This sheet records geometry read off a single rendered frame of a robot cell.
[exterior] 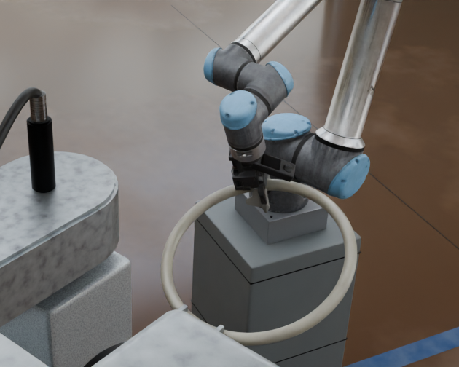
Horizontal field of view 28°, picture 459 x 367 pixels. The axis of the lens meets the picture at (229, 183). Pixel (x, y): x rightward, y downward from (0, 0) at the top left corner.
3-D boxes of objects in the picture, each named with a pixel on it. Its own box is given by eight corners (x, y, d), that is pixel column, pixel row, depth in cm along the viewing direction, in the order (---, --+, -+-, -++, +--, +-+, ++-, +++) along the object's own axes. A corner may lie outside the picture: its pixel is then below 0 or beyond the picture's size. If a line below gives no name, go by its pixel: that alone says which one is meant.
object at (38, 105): (43, 196, 151) (36, 101, 141) (26, 187, 153) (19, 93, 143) (60, 186, 153) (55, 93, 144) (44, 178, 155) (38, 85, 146)
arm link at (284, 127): (276, 151, 294) (280, 103, 284) (320, 171, 285) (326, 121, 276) (247, 169, 284) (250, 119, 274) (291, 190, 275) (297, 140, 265)
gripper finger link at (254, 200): (248, 212, 245) (243, 183, 239) (270, 211, 243) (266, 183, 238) (247, 219, 242) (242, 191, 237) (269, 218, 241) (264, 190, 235)
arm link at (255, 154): (264, 124, 228) (261, 152, 222) (267, 137, 232) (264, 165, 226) (229, 125, 230) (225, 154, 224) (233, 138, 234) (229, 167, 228)
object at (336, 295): (283, 384, 204) (281, 377, 201) (123, 291, 228) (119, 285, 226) (395, 228, 225) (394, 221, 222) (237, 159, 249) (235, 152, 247)
